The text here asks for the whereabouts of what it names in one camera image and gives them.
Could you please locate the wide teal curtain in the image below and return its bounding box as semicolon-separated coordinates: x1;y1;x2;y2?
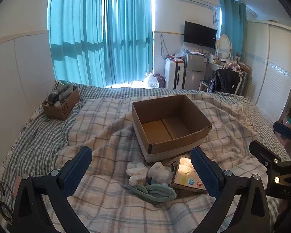
47;0;107;88
104;0;154;89

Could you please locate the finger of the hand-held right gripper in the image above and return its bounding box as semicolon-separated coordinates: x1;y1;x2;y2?
273;121;291;141
249;140;282;173

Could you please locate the white sliding wardrobe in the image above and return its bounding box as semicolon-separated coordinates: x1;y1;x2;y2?
242;19;291;125

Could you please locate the black cable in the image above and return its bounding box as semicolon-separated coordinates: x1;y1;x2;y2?
0;181;14;221

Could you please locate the black jacket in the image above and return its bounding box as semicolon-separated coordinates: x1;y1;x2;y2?
209;68;241;94

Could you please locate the clear plastic bag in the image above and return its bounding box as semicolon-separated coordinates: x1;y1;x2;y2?
174;46;188;60

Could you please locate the narrow teal curtain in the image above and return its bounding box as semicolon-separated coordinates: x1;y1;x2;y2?
219;0;248;64

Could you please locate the white plastic bag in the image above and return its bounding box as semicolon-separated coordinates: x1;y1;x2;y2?
145;71;159;89

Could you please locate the oval white vanity mirror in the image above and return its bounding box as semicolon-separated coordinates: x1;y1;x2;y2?
216;34;233;60

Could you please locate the plaid blanket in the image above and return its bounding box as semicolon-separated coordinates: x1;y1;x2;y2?
55;94;280;233

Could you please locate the small cardboard box of clutter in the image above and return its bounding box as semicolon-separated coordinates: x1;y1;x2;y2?
42;85;80;121

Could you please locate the green folding tool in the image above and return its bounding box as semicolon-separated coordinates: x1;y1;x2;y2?
128;184;178;207

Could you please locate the small silver fridge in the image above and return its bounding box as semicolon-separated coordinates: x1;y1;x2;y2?
184;53;208;91

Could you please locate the small printed product box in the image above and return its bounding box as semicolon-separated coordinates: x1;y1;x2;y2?
170;156;208;194

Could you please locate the white chair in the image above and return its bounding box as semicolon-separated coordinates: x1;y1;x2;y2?
199;68;243;96

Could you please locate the black wall television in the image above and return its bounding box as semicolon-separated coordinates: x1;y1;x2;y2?
184;21;218;49

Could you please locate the floral cloth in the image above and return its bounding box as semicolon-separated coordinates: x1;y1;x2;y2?
223;62;242;73

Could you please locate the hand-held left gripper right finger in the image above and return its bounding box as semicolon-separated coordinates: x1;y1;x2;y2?
190;147;272;233

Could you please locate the dark wall cable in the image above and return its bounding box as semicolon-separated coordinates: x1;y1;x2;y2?
160;35;168;59

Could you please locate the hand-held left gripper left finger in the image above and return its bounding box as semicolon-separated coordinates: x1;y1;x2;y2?
12;146;93;233

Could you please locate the dark floral bag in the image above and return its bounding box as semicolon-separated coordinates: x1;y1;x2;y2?
153;74;166;88

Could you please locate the white blue tissue packet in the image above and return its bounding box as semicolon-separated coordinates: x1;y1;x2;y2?
147;162;173;185

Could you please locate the green white packet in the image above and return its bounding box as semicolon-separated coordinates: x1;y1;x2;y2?
52;80;71;90

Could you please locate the white suitcase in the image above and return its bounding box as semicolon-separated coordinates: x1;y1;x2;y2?
165;59;186;90

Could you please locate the large cardboard box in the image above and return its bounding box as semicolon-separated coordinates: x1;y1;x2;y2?
132;95;212;163

